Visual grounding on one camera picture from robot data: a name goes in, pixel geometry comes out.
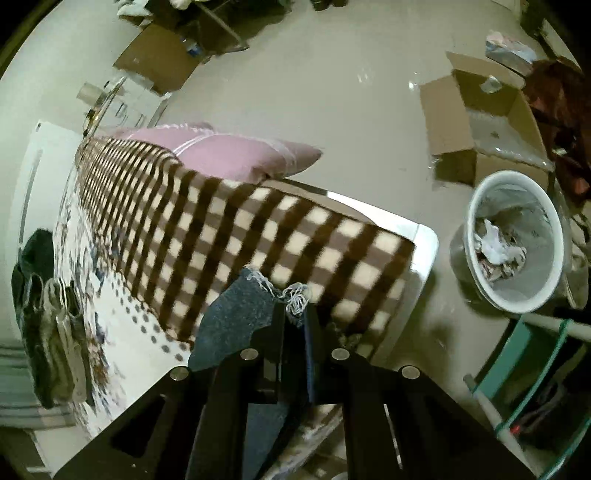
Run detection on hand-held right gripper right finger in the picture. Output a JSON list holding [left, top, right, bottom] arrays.
[[302, 305, 536, 480]]

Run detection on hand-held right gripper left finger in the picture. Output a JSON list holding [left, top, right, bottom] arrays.
[[54, 302, 288, 480]]

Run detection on dark blue denim pants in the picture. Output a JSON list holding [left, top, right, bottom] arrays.
[[187, 268, 315, 480]]

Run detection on brown checkered blanket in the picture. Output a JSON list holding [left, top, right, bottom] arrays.
[[74, 136, 416, 358]]

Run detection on floral printed bed sheet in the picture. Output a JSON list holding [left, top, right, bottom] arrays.
[[51, 182, 345, 480]]

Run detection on pink pillow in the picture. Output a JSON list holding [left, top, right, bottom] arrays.
[[108, 122, 324, 183]]

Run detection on white trash bin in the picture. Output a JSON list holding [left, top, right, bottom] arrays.
[[450, 170, 573, 313]]

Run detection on dark green clothing pile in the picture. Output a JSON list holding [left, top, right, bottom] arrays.
[[11, 228, 95, 409]]

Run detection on teal metal rack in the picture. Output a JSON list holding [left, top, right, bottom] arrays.
[[464, 314, 591, 480]]

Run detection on open cardboard box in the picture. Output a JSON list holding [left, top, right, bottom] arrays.
[[419, 52, 555, 188]]

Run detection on flat cardboard box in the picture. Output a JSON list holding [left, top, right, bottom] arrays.
[[113, 23, 208, 95]]

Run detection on dark red cloth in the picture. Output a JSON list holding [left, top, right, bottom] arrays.
[[524, 60, 591, 208]]

